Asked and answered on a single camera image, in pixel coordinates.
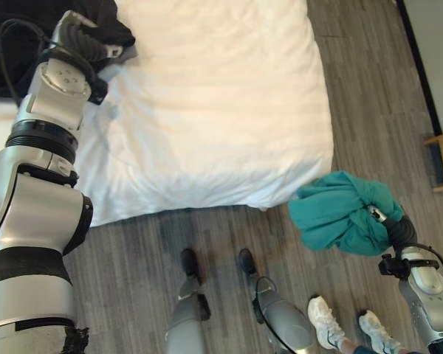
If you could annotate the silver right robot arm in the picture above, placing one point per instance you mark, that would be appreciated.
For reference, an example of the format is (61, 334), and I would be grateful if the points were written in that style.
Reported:
(428, 291)

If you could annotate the silver right robot leg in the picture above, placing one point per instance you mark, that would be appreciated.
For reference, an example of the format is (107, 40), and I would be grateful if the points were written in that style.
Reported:
(284, 321)

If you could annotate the dark robot foot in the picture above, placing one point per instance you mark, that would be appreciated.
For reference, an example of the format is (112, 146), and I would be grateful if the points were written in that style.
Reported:
(247, 260)
(190, 262)

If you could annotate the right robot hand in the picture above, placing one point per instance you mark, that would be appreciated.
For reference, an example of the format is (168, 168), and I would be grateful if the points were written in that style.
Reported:
(402, 230)

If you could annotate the black cloth garment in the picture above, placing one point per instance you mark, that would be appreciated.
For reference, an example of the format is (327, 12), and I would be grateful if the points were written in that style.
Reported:
(112, 24)

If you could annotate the bed with white sheet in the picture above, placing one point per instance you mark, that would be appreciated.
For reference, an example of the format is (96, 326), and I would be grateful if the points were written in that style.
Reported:
(214, 110)

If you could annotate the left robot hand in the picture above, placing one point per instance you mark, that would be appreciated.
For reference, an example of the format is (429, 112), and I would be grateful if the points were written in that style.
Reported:
(83, 40)

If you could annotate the teal cloth garment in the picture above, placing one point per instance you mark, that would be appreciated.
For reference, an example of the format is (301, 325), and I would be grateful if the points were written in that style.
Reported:
(332, 214)

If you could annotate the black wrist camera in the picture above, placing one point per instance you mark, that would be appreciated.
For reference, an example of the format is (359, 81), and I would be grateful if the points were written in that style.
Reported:
(391, 266)
(97, 88)

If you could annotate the silver left robot leg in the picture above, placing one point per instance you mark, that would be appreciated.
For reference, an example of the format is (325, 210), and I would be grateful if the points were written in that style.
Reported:
(184, 321)

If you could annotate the silver robot leg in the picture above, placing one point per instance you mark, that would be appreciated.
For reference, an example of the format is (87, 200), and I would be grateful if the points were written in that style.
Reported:
(184, 321)
(284, 321)

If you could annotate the dark left robot foot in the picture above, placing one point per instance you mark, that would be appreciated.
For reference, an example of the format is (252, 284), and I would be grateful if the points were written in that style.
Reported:
(190, 262)

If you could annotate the black floor edge strip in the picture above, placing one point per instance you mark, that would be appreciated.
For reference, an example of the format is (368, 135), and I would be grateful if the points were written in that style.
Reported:
(417, 62)

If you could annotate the person's leg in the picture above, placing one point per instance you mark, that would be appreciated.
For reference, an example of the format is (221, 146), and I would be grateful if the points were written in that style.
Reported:
(354, 347)

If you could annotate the person's white shoe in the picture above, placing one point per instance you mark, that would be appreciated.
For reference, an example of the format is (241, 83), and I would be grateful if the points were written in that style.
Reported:
(323, 324)
(378, 332)

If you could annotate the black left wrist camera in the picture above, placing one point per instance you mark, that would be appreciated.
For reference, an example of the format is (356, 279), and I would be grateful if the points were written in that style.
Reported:
(97, 88)

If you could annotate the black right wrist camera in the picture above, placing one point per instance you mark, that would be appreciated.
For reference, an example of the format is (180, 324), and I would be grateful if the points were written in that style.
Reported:
(391, 266)

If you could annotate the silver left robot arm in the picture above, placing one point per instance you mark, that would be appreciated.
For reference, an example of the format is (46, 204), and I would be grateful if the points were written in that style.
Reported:
(29, 228)

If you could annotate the dark right robot foot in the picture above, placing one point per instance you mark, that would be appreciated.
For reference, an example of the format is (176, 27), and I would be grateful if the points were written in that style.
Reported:
(247, 260)

